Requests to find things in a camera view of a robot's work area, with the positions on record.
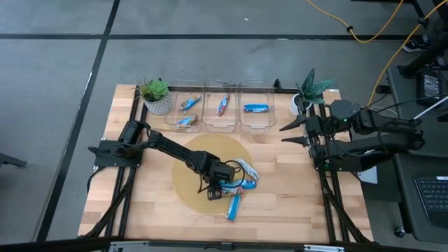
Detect long light blue granola bar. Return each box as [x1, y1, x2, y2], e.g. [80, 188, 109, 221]
[243, 103, 270, 113]

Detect white cable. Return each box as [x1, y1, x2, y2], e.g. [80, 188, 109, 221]
[412, 104, 448, 120]

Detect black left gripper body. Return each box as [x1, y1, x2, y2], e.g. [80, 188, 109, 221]
[209, 160, 237, 189]

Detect black frame beam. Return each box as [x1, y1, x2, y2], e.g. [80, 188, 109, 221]
[0, 236, 448, 252]

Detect black chair base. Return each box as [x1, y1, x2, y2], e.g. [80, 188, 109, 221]
[0, 152, 28, 169]

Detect silver metal bracket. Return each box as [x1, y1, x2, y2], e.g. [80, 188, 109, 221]
[303, 244, 346, 252]

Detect succulent in patterned pot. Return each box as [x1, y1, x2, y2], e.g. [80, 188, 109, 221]
[134, 77, 173, 116]

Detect black frame rail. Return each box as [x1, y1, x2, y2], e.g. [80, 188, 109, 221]
[167, 78, 302, 95]

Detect blue granola bar red patch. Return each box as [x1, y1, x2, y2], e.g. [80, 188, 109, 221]
[216, 93, 231, 117]

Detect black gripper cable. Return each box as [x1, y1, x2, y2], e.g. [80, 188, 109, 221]
[223, 160, 246, 190]

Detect black box with label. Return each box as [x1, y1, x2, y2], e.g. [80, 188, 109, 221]
[416, 69, 445, 106]

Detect white and green granola bar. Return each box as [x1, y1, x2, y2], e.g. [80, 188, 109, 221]
[234, 157, 260, 181]

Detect clear plastic bin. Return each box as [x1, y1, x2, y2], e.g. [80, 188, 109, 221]
[239, 79, 278, 134]
[202, 78, 241, 134]
[164, 78, 207, 134]

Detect person's shoe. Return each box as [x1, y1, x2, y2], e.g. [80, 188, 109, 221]
[402, 37, 433, 53]

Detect blue granola bar dark ends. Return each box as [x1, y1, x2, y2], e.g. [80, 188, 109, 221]
[219, 179, 258, 190]

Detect black keyboard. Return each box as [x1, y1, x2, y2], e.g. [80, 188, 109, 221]
[414, 174, 448, 229]

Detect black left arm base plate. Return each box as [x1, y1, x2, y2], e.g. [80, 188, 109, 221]
[87, 139, 144, 169]

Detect white paper sheet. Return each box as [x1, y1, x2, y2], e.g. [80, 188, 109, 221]
[357, 166, 379, 186]

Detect yellow cable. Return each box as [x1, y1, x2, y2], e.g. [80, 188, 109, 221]
[365, 0, 448, 106]
[304, 0, 406, 45]

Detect grey desk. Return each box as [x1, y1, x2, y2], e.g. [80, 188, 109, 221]
[386, 64, 448, 245]

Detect blue Quaker granola bar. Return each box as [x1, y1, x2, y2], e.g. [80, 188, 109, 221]
[220, 186, 245, 197]

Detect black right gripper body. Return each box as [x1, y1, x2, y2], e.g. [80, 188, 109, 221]
[303, 114, 325, 148]

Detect blue chocolate chip granola bar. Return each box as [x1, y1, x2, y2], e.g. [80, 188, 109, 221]
[225, 193, 243, 222]

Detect snake plant in white pot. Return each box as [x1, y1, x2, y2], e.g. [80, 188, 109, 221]
[288, 68, 337, 118]

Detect round woven yellow placemat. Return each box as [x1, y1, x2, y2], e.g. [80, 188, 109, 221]
[171, 134, 255, 216]

